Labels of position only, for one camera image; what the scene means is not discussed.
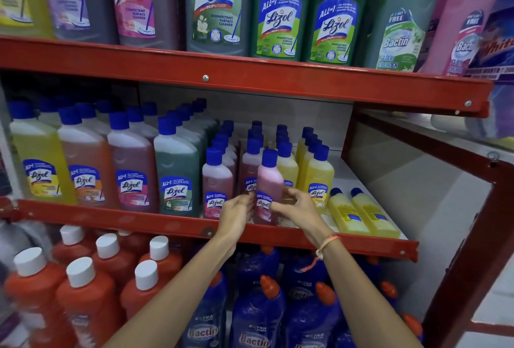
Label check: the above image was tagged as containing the person's right forearm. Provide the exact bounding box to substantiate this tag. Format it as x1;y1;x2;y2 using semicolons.
316;235;425;348

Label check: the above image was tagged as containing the large pink cleaner bottle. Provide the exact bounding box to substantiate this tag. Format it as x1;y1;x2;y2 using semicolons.
415;0;505;76

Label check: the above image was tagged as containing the red metal shelf rack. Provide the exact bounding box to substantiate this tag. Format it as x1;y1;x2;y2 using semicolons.
0;35;514;348

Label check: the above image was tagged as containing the purple detergent packet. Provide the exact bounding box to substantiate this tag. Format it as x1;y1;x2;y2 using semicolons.
466;0;514;82

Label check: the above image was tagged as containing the person's right hand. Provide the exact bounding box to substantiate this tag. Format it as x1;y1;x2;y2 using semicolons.
271;187;335;249

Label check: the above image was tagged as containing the group of small blue-capped bottles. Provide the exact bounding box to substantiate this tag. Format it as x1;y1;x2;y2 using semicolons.
202;120;335;221

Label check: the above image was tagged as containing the large grey-green cleaner bottle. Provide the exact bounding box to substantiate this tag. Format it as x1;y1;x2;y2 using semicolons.
183;0;254;57

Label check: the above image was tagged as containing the group of medium blue-capped bottles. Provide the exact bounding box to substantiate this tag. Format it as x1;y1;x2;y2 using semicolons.
7;97;210;218

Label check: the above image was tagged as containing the small pink cleaner bottle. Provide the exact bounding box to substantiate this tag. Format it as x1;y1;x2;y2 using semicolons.
253;149;285;226

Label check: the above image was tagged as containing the group of orange white-capped bottles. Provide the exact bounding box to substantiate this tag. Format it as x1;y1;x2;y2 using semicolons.
3;225;184;348

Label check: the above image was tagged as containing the person's left forearm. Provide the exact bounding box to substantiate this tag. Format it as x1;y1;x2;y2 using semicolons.
102;232;243;348

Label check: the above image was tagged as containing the orange thread wristband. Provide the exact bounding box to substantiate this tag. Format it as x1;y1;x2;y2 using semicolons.
300;233;342;273

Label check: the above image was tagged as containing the large pink-label cleaner bottle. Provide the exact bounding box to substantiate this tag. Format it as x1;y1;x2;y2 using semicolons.
108;0;186;51

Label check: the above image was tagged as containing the group of blue orange-capped bottles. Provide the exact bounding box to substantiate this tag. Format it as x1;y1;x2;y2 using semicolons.
180;245;425;348

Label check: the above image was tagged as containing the large pale green cleaner bottle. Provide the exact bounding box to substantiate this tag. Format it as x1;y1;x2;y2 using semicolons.
355;0;447;73

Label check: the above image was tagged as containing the grey plastic bottle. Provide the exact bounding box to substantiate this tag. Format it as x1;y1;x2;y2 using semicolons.
0;219;54;276

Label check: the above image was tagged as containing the person's left hand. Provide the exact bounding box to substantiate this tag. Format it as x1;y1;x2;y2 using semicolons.
216;193;256;241

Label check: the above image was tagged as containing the small yellow cleaner bottle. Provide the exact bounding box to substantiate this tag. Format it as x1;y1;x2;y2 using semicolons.
327;187;371;236
350;187;401;239

